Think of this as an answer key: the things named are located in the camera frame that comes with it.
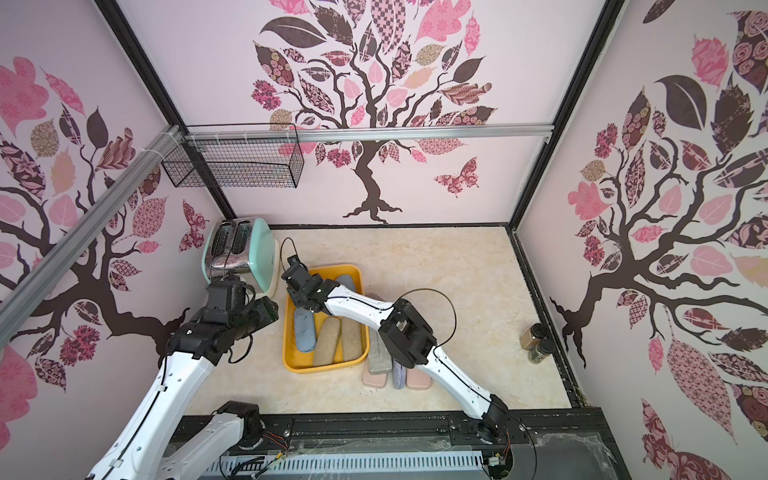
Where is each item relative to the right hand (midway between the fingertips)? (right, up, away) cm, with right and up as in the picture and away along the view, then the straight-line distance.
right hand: (301, 282), depth 94 cm
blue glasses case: (+15, 0, +2) cm, 15 cm away
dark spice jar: (+70, -16, -17) cm, 74 cm away
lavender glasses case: (+31, -23, -17) cm, 43 cm away
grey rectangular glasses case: (+26, -19, -15) cm, 36 cm away
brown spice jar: (+69, -14, -13) cm, 71 cm away
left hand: (-3, -7, -17) cm, 19 cm away
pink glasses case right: (+36, -26, -13) cm, 46 cm away
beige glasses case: (+17, -16, -8) cm, 25 cm away
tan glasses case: (+10, -17, -9) cm, 22 cm away
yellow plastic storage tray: (+9, +3, +8) cm, 12 cm away
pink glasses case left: (+24, -26, -15) cm, 38 cm away
